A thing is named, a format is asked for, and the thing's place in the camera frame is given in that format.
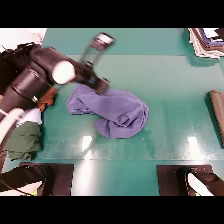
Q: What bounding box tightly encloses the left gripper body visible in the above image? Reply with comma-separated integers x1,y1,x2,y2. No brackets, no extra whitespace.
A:
78,63,111,96

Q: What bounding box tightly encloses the purple T-shirt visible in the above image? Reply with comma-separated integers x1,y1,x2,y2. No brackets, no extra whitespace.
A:
65,83,150,140

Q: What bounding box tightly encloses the white garment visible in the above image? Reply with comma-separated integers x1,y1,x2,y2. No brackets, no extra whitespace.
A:
15,107,43,127

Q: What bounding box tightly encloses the dark green garment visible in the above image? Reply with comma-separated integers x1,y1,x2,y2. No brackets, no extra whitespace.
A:
2,121,44,162

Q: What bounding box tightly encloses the heap of clothes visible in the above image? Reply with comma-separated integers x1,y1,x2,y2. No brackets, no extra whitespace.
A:
187,28,224,60

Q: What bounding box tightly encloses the olive brown folded garment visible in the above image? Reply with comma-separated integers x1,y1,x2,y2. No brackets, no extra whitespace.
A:
208,89,224,150

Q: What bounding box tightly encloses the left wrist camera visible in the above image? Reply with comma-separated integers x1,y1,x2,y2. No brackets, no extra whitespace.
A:
80,32,116,68

